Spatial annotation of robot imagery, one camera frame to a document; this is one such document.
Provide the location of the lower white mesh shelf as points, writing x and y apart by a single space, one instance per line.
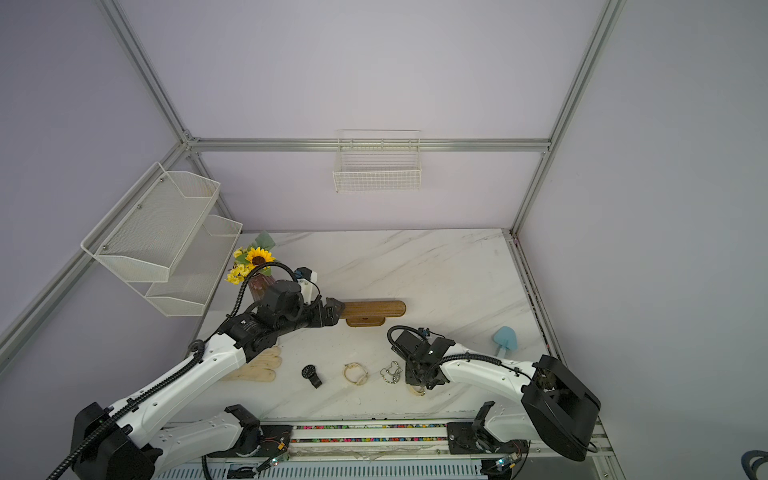
191 286

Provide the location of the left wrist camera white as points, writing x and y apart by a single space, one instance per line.
307 279

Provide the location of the upper white mesh shelf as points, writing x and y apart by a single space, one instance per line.
144 237

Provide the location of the purple glass vase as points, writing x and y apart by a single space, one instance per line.
259 284

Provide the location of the white wire wall basket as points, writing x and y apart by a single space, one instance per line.
370 160

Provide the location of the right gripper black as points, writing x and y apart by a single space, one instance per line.
411 375

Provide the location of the white mesh shelf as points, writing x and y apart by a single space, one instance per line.
191 286
144 237

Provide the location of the yellow sunflower bouquet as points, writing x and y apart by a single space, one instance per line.
248 257

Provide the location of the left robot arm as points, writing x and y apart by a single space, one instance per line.
130 440

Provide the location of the black chair part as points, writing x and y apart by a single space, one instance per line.
751 461

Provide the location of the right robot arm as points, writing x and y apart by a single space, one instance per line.
558 409

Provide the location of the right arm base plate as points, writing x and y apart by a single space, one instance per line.
464 438

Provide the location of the black wrist watch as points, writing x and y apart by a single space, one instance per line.
309 372

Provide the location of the cream strap wrist watch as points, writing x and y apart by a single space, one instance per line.
417 390

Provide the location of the white perforated cable tray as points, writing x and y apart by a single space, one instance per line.
397 469

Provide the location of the wooden watch stand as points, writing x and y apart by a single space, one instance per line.
363 314

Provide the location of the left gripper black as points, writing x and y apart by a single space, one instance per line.
331 318

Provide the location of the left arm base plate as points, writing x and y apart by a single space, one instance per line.
269 441

